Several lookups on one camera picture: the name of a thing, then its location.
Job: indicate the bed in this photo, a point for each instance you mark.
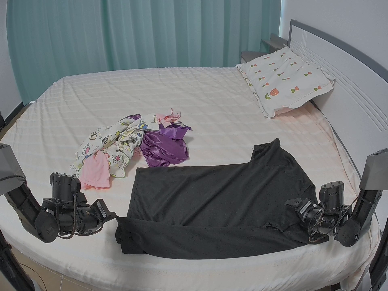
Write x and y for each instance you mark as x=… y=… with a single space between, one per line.
x=212 y=101

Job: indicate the grey bedside table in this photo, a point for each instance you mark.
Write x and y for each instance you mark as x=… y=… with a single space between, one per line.
x=251 y=55

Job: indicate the white printed pyjama top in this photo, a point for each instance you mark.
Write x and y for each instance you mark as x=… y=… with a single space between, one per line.
x=100 y=138

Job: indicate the white printed pillow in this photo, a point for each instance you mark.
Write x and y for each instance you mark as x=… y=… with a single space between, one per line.
x=282 y=80

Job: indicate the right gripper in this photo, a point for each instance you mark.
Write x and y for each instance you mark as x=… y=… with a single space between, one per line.
x=316 y=220

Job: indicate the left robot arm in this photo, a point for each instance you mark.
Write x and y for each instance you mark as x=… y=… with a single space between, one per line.
x=21 y=202

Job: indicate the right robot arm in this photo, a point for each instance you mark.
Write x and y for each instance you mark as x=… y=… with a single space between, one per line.
x=332 y=195

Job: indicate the blue-green curtain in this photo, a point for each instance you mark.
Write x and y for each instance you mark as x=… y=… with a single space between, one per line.
x=136 y=26

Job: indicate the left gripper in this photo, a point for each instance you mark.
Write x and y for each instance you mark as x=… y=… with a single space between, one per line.
x=88 y=218

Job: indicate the black T-shirt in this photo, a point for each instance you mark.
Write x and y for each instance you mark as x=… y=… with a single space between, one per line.
x=212 y=192

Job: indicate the pale pink garment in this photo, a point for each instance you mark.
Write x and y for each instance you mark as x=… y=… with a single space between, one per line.
x=168 y=117

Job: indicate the purple satin garment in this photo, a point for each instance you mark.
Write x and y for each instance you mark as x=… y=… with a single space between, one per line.
x=163 y=147

